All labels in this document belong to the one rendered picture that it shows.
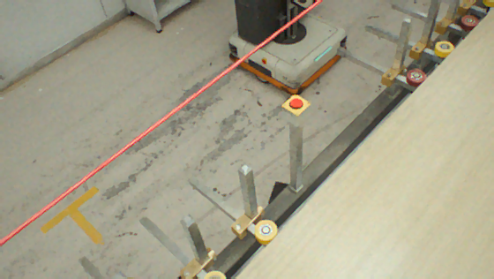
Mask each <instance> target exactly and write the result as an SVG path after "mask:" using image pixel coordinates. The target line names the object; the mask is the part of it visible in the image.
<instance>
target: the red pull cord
mask: <svg viewBox="0 0 494 279"><path fill-rule="evenodd" d="M322 1H323V0H318V1H317V2H316V3H315V4H313V5H312V6H311V7H309V8H307V9H305V10H304V11H303V12H302V13H301V14H299V15H298V16H297V17H295V18H294V19H293V20H291V21H290V22H289V23H287V25H285V26H284V27H282V28H281V29H280V30H278V31H277V32H276V33H274V34H273V35H271V36H270V37H269V38H267V39H266V40H265V41H264V42H263V43H261V44H260V45H258V46H257V47H256V48H255V49H253V50H252V51H250V52H249V53H248V54H246V55H245V56H244V57H243V58H242V59H240V60H239V61H238V62H236V63H235V64H232V65H231V66H229V68H228V69H226V70H225V71H224V72H223V73H222V74H220V75H219V76H218V77H217V78H215V79H214V80H212V81H211V82H208V83H207V84H206V85H205V86H204V87H202V88H201V89H200V90H198V91H197V93H195V94H194V95H192V96H191V97H190V98H188V99H187V100H186V101H185V102H182V103H181V104H180V105H179V106H177V107H176V108H175V109H173V110H172V111H170V112H169V113H168V114H167V115H166V116H165V117H164V118H163V119H161V120H160V121H157V122H156V123H155V124H153V125H152V126H150V127H149V128H148V129H147V130H146V131H145V132H143V133H142V134H141V135H139V136H138V137H137V138H136V139H135V140H132V141H131V142H129V144H128V145H126V146H125V147H123V148H122V149H121V150H119V151H118V152H117V153H115V154H114V155H112V156H111V157H110V158H109V159H108V160H106V161H105V162H103V163H102V164H101V165H100V166H98V167H97V168H96V169H94V170H93V171H92V172H91V173H90V174H88V175H87V176H86V177H84V178H81V179H80V180H79V181H78V182H77V183H76V184H74V185H73V186H72V187H71V188H70V189H68V190H67V191H66V192H64V193H63V194H62V195H60V196H59V197H56V198H55V199H54V200H53V201H52V202H50V203H49V204H48V205H47V206H46V207H44V208H43V209H42V210H40V211H39V212H38V213H37V214H36V215H33V216H32V217H30V218H29V219H28V220H26V221H25V222H24V223H22V224H21V225H20V226H19V227H18V228H17V229H15V231H13V232H12V233H11V234H8V235H7V236H5V237H4V238H2V240H1V241H0V247H1V246H2V245H3V244H4V243H5V242H7V241H8V240H9V239H10V238H12V237H13V236H15V235H16V234H19V232H20V231H22V230H23V229H24V228H25V227H26V226H27V225H29V224H30V223H31V222H33V221H34V220H36V219H37V217H39V216H40V215H43V214H44V213H45V212H47V211H48V210H49V209H51V208H52V207H53V206H54V205H55V204H56V203H57V202H58V201H60V200H61V199H62V198H64V197H66V196H68V195H69V194H70V193H72V192H73V191H74V190H75V189H76V188H78V187H79V186H80V185H82V184H83V183H84V182H85V181H87V179H89V178H91V177H92V176H93V175H95V174H96V173H97V172H99V171H100V170H101V169H103V168H104V167H105V166H107V165H108V164H109V163H110V162H111V161H113V160H114V159H116V158H117V157H118V156H119V155H121V154H122V153H124V152H125V151H126V150H128V149H129V147H131V146H132V145H134V144H135V143H136V142H137V141H139V140H142V139H143V138H144V137H145V136H146V135H147V134H148V133H149V132H151V131H152V130H153V129H154V128H156V127H157V126H158V125H160V124H161V123H163V122H164V121H167V119H168V118H170V117H171V116H172V115H174V114H175V113H176V112H177V111H178V110H180V109H181V108H182V107H184V106H185V105H186V104H187V103H188V102H191V101H192V100H193V99H195V98H196V97H197V96H199V95H200V94H202V93H203V92H204V91H206V89H207V88H209V87H210V86H211V85H212V84H213V83H214V82H217V81H218V80H220V79H221V78H223V77H224V76H225V75H226V74H227V73H228V72H230V71H231V70H232V69H234V68H235V67H236V66H238V65H239V64H241V63H242V62H244V60H245V59H246V58H248V57H249V56H251V55H252V54H253V53H255V52H256V51H257V50H259V49H260V48H262V47H263V46H264V45H266V44H267V43H268V42H269V41H271V40H272V39H273V38H274V37H276V36H277V35H278V34H280V33H281V32H283V30H284V29H285V28H287V27H288V26H291V25H292V24H294V23H295V22H296V21H298V20H299V19H300V18H301V17H302V16H303V15H304V14H305V13H306V12H308V11H309V10H311V9H312V8H315V7H316V6H317V5H319V4H320V3H321V2H322Z"/></svg>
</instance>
